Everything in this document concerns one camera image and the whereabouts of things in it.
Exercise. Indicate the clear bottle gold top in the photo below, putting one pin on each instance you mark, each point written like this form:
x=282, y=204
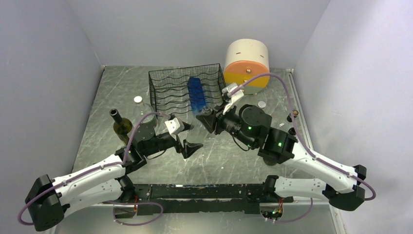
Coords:
x=287, y=120

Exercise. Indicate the blue square bottle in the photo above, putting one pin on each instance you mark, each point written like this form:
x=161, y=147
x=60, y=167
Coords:
x=196, y=95

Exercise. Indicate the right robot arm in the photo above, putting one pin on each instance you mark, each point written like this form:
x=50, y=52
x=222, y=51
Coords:
x=336, y=183

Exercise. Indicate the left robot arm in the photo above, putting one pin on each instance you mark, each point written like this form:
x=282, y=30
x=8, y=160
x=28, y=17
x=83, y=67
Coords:
x=50, y=200

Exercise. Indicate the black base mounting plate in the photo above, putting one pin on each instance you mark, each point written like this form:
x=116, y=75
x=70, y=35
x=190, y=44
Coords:
x=207, y=198

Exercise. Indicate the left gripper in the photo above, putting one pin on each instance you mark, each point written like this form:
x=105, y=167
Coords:
x=187, y=150

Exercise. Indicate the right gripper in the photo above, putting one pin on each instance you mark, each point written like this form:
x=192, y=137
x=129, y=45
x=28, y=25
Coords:
x=209, y=121

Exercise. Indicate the black wire wine rack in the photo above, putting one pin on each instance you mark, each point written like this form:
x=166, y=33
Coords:
x=168, y=87

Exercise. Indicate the clear bottle white cap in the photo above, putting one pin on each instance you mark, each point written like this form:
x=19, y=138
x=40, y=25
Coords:
x=142, y=108

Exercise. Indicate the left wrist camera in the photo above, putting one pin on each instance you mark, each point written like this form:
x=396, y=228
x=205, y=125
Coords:
x=174, y=126

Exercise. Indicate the dark green wine bottle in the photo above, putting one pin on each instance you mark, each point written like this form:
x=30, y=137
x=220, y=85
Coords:
x=121, y=126

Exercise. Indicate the round cream drawer cabinet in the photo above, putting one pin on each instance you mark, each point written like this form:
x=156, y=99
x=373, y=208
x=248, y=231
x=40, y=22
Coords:
x=245, y=58

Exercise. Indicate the green wine bottle label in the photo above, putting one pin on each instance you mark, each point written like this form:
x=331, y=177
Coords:
x=292, y=131

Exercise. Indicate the round clear bottle silver cap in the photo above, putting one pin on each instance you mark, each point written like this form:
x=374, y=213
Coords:
x=261, y=104

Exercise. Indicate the clear glass bottle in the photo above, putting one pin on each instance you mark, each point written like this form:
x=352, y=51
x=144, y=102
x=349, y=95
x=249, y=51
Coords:
x=198, y=133

